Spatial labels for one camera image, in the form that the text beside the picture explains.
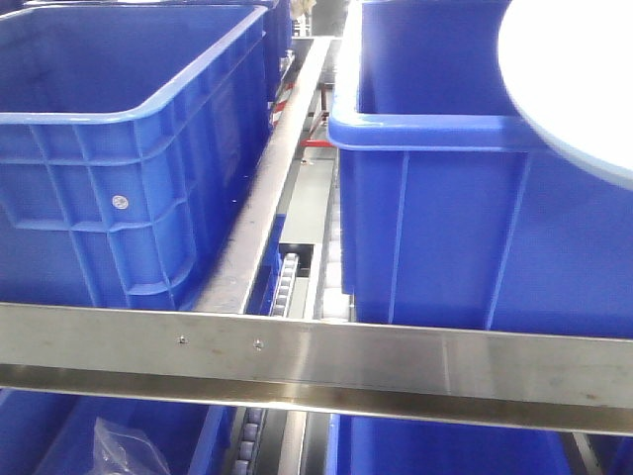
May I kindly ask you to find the blue crate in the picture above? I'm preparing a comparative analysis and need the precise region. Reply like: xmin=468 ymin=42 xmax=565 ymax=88
xmin=1 ymin=4 xmax=269 ymax=310
xmin=324 ymin=415 xmax=571 ymax=474
xmin=328 ymin=1 xmax=632 ymax=337
xmin=1 ymin=389 xmax=234 ymax=474

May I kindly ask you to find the blue crate upper left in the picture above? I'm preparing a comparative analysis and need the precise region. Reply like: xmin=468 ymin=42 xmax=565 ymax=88
xmin=1 ymin=4 xmax=269 ymax=310

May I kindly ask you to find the grey roller conveyor track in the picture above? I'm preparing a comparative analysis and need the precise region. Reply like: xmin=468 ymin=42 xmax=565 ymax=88
xmin=227 ymin=250 xmax=353 ymax=474

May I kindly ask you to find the clear plastic bag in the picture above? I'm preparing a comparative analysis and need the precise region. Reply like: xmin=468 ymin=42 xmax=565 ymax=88
xmin=88 ymin=418 xmax=170 ymax=475

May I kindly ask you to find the blue crate upper right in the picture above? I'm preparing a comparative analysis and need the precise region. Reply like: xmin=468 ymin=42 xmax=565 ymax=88
xmin=328 ymin=1 xmax=632 ymax=337

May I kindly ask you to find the blue crate bottom left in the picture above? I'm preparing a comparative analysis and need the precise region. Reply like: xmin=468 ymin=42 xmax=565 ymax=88
xmin=1 ymin=389 xmax=234 ymax=474

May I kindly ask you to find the pale blue round plate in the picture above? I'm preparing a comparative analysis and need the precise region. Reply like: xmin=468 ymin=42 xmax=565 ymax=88
xmin=497 ymin=1 xmax=632 ymax=189

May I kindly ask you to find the blue crate bottom right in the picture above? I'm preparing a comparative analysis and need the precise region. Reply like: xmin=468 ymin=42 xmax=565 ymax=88
xmin=324 ymin=415 xmax=571 ymax=474

